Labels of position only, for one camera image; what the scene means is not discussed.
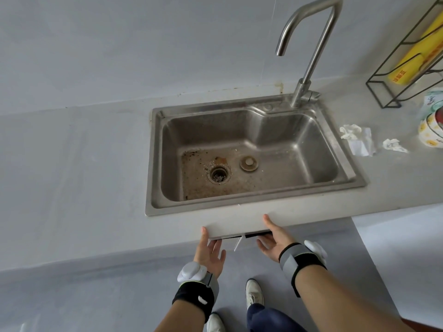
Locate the small crumpled white tissue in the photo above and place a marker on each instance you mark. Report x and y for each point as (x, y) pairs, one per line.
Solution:
(394, 145)

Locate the white cabinet door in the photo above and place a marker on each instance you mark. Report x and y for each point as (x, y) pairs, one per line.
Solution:
(238, 243)
(258, 234)

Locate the large crumpled white tissue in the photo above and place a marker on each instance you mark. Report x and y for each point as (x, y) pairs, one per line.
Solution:
(360, 141)

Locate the dark blue trousers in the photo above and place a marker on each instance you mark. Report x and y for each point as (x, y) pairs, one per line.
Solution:
(273, 321)

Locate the instant noodle cup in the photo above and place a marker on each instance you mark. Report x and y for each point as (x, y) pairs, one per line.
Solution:
(429, 134)

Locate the person's right hand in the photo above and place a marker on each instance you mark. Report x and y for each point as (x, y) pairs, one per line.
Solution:
(278, 243)

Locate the person's left hand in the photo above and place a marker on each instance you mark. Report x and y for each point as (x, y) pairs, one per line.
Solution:
(209, 255)

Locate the round sink drain plug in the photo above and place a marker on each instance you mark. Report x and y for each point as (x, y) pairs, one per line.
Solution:
(249, 163)

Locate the stainless steel sink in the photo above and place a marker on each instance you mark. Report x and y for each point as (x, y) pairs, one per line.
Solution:
(277, 141)

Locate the white sneaker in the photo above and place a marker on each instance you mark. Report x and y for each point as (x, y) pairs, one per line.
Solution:
(215, 324)
(254, 293)

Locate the person's right forearm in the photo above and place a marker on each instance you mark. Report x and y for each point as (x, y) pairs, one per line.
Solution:
(339, 300)

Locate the steel gooseneck faucet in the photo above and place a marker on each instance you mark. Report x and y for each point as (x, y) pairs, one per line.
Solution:
(313, 62)

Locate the yellow cling wrap box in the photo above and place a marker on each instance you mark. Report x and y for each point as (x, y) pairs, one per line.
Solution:
(408, 65)

